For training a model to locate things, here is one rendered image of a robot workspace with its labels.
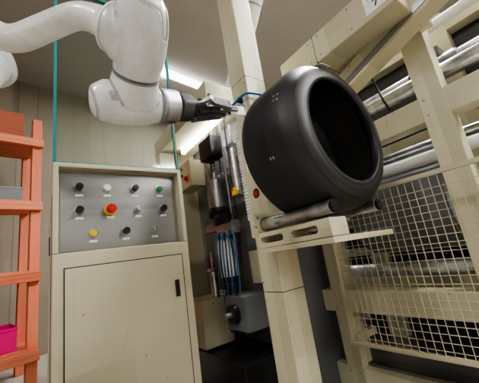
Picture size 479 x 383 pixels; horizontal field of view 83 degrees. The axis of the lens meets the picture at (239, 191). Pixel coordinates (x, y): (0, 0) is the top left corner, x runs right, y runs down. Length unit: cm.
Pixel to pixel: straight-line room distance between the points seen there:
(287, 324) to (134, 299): 64
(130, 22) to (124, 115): 19
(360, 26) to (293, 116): 64
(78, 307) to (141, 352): 31
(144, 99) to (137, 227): 79
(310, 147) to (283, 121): 12
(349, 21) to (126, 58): 105
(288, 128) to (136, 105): 45
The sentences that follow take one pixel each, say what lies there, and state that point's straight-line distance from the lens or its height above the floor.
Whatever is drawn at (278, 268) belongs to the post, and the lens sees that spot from 120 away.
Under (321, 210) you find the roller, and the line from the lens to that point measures 92.
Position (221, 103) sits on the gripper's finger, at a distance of 82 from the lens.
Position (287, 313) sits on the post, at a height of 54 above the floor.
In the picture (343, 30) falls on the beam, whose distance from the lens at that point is 147.
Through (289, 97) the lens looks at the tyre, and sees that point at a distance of 94.
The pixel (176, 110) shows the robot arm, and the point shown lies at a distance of 74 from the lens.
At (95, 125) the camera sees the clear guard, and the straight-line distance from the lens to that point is 146.
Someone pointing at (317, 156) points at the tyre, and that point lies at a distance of 88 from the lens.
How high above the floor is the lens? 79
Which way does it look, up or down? 13 degrees up
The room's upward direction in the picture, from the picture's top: 9 degrees counter-clockwise
